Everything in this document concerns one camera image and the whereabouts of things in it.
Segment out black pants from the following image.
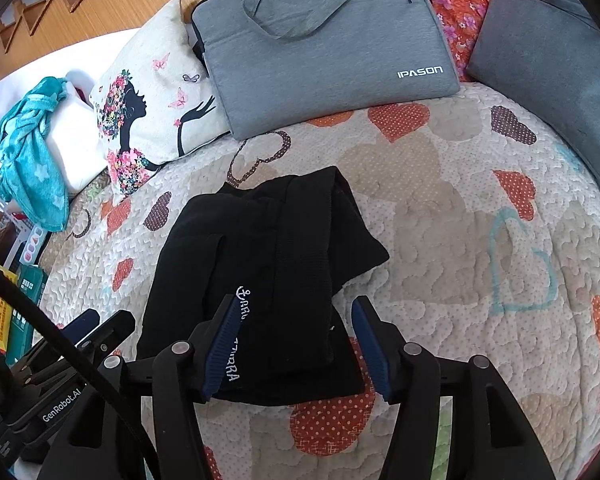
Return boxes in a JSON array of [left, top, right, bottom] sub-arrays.
[[136, 166, 391, 406]]

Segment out heart patterned quilt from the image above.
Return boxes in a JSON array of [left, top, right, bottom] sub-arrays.
[[10, 82, 600, 480]]

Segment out dark grey laptop bag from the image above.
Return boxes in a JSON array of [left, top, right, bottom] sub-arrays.
[[465, 0, 600, 198]]

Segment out white box with coloured squares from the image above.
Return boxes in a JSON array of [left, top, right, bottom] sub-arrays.
[[21, 227, 47, 265]]

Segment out black cable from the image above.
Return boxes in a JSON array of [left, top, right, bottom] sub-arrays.
[[0, 254, 168, 480]]

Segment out printed silhouette cushion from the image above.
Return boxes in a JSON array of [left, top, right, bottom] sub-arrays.
[[87, 0, 231, 196]]

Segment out teal star cloth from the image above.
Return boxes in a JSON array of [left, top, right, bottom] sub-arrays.
[[0, 77, 73, 233]]

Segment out light grey laptop bag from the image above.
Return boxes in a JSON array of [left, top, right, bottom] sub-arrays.
[[190, 0, 462, 141]]

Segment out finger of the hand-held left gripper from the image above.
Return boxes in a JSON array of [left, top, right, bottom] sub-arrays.
[[62, 310, 101, 343], [75, 310, 136, 358]]

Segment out white pillow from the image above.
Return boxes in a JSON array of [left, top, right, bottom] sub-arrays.
[[0, 27, 146, 197]]

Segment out green box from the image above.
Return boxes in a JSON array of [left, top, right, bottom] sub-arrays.
[[19, 264, 49, 361]]

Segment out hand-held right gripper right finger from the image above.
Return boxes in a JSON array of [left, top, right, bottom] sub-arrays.
[[351, 296, 556, 480]]

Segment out yellow red box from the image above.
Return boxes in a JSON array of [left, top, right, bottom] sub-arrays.
[[0, 270, 21, 357]]

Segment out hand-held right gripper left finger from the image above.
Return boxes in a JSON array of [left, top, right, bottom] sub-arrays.
[[37, 294, 248, 480]]

